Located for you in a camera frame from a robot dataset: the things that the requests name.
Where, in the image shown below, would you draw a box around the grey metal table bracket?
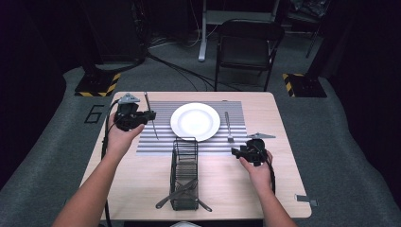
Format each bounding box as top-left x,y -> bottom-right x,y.
294,193 -> 319,208

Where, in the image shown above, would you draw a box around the black wire dish rack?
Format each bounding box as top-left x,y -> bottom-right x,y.
169,136 -> 201,212

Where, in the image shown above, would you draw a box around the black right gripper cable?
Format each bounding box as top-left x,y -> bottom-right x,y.
256,143 -> 277,195

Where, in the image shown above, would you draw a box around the person's right hand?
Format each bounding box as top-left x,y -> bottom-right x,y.
238,150 -> 273,194

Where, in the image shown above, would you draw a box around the dark cutlery piece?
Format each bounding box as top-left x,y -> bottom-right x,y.
176,188 -> 213,213
155,180 -> 199,210

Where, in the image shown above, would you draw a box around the white rounded object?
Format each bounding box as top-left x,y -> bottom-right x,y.
170,220 -> 201,227

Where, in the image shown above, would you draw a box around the black stand base hazard stripes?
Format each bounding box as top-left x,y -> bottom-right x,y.
282,72 -> 328,98
74,71 -> 122,98

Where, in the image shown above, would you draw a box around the metal fork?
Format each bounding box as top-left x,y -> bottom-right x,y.
223,111 -> 235,144

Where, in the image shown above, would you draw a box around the white desk frame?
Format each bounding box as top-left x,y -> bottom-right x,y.
198,0 -> 282,62

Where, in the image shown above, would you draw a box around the black folding chair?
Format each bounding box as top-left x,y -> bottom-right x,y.
214,18 -> 287,93

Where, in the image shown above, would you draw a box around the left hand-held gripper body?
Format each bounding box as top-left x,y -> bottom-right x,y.
113,93 -> 143,131

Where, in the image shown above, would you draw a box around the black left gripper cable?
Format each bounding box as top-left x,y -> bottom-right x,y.
99,98 -> 122,227

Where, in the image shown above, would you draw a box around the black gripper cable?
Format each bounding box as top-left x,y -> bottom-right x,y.
256,143 -> 277,195
99,98 -> 122,227

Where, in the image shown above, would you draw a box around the black floor cable bundle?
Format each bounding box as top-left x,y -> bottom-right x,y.
146,51 -> 244,93

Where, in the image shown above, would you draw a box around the person's left hand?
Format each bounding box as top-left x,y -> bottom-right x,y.
105,113 -> 146,159

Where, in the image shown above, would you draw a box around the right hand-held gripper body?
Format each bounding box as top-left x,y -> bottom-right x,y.
244,132 -> 276,167

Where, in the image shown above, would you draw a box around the metal table knife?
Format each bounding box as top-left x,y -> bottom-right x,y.
143,91 -> 160,141

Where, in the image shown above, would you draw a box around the white round plate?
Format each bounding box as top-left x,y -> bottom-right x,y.
169,102 -> 221,143

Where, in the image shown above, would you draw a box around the grey striped placemat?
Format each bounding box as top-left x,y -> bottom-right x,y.
135,100 -> 251,156

